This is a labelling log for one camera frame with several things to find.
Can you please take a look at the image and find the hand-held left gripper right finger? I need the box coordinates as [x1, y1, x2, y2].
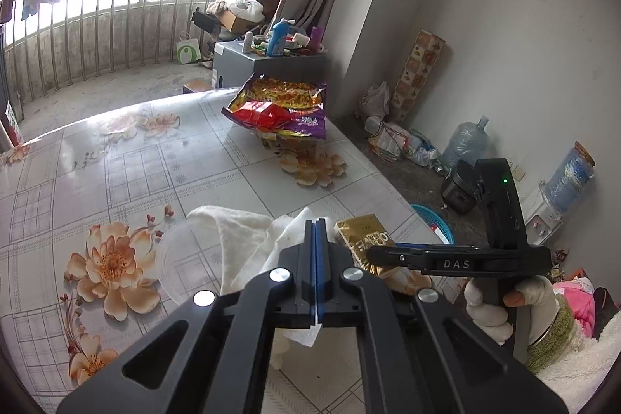
[316, 220, 568, 414]

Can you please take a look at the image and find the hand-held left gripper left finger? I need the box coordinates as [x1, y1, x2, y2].
[56, 220, 316, 414]

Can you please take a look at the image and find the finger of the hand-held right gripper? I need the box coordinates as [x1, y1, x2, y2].
[366, 243, 428, 272]

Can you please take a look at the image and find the gold foil packet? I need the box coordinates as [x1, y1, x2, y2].
[334, 214, 395, 281]

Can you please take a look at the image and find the blue plastic basket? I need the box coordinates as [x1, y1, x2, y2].
[410, 203, 457, 246]

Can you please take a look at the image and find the white tissue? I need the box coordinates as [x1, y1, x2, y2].
[187, 205, 323, 370]

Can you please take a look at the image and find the yellow and purple snack bag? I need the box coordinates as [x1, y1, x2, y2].
[222, 73, 329, 142]

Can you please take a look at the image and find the person's right forearm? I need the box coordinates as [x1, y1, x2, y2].
[526, 293, 612, 414]

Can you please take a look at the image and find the person's right hand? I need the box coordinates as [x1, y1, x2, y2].
[465, 275, 559, 342]

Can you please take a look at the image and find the white water dispenser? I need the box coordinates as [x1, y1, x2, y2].
[528, 181, 564, 246]

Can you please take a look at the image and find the black rice cooker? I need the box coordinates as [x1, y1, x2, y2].
[441, 162, 486, 216]

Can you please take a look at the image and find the labelled blue water jug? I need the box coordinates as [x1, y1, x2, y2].
[543, 141, 596, 213]

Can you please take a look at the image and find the empty blue water jug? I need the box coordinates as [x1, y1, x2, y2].
[441, 116, 491, 175]

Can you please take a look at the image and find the pile of packets and wrappers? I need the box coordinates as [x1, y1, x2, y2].
[364, 116, 449, 176]

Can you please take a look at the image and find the pink printed blanket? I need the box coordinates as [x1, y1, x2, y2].
[553, 277, 598, 338]

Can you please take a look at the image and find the clear plastic lid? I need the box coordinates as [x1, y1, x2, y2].
[155, 220, 229, 304]

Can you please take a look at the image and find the white plastic bag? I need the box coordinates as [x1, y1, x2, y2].
[359, 81, 391, 120]

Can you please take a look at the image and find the red snack packet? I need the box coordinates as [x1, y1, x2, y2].
[232, 100, 302, 134]

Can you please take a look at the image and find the tall patterned box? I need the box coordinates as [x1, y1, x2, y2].
[390, 29, 446, 125]

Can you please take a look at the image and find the grey cabinet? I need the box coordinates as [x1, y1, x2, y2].
[213, 42, 327, 105]

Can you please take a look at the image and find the small wooden stool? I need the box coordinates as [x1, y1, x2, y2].
[182, 79, 217, 95]

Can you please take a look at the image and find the blue detergent bottle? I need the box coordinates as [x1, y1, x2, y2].
[266, 19, 291, 58]

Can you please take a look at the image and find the white and green paper bag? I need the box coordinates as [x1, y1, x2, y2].
[175, 31, 203, 66]

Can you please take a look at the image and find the cardboard box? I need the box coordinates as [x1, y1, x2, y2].
[220, 9, 259, 34]

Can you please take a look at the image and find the black bag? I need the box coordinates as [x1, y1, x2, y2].
[191, 9, 225, 40]

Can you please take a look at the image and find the metal balcony railing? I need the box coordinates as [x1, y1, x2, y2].
[0, 0, 258, 124]

